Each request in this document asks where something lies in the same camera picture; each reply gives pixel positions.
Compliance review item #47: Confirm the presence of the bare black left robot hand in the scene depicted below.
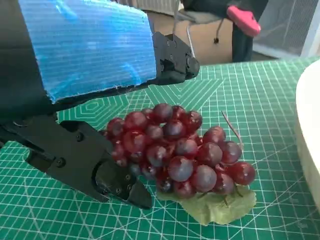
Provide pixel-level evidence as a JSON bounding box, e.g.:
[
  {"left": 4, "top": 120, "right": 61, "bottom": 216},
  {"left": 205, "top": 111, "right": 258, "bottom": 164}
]
[{"left": 0, "top": 0, "right": 201, "bottom": 210}]

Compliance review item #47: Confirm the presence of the red toy grape bunch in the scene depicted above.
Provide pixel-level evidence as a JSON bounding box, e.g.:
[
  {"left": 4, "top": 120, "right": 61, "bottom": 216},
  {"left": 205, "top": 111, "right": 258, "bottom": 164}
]
[{"left": 98, "top": 102, "right": 257, "bottom": 226}]

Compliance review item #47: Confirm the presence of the white plate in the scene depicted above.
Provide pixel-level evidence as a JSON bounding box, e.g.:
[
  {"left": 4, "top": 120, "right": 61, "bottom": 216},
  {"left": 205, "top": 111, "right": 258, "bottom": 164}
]
[{"left": 293, "top": 59, "right": 320, "bottom": 201}]

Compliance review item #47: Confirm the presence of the chair with silver legs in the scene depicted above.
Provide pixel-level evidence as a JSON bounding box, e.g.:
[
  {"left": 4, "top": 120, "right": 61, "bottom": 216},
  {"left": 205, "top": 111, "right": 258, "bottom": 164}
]
[{"left": 172, "top": 0, "right": 223, "bottom": 58}]

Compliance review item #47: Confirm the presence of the brown cardboard box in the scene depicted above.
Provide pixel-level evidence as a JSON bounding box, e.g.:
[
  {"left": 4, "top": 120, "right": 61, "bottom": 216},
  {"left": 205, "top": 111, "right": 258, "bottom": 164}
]
[{"left": 147, "top": 9, "right": 235, "bottom": 65}]

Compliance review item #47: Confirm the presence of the person with pink slippers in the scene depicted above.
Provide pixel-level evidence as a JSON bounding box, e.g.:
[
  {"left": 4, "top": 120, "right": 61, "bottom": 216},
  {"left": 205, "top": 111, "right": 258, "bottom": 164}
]
[{"left": 179, "top": 0, "right": 263, "bottom": 63}]

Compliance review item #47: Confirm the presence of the green cutting mat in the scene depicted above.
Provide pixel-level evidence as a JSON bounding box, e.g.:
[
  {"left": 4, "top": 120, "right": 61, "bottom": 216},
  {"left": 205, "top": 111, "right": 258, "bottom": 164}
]
[{"left": 0, "top": 56, "right": 320, "bottom": 240}]

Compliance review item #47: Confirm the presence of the white mesh cabinet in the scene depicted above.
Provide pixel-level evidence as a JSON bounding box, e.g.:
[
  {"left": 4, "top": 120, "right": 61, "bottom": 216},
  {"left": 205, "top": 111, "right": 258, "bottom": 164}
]
[{"left": 251, "top": 0, "right": 320, "bottom": 60}]

